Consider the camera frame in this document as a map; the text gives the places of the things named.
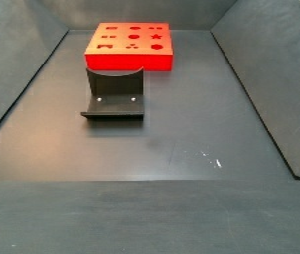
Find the black curved holder stand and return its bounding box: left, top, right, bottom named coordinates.
left=81, top=69, right=145, bottom=119

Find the red shape-sorter block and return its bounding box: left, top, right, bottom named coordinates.
left=85, top=23, right=174, bottom=71

